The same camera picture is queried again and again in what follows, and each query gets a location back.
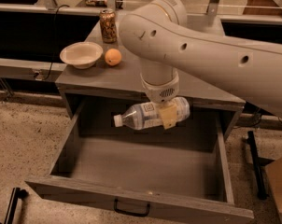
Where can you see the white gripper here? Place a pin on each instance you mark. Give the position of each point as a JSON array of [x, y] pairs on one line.
[[160, 91]]

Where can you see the clear plastic water bottle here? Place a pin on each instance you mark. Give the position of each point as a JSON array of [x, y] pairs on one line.
[[146, 115]]

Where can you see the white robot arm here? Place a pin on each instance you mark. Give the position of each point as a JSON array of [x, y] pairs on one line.
[[158, 33]]

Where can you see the open grey top drawer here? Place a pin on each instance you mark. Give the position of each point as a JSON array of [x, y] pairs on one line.
[[182, 172]]

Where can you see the grey cabinet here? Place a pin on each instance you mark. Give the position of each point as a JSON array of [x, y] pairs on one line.
[[124, 82]]

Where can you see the orange fruit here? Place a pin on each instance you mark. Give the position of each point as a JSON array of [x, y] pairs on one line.
[[113, 57]]

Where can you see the white paper bowl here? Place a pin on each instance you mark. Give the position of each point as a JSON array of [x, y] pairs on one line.
[[81, 55]]

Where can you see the patterned soda can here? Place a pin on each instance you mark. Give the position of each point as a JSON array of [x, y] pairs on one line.
[[108, 25]]

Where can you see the black metal stand leg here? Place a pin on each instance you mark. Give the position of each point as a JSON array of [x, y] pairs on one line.
[[262, 194]]

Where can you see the cardboard box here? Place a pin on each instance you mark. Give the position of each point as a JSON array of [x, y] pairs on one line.
[[274, 175]]

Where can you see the black stand foot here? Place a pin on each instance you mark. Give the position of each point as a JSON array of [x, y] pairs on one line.
[[16, 194]]

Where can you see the grey metal railing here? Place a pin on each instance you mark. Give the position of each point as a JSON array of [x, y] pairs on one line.
[[30, 70]]

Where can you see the black drawer handle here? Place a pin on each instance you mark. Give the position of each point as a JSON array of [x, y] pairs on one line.
[[135, 211]]

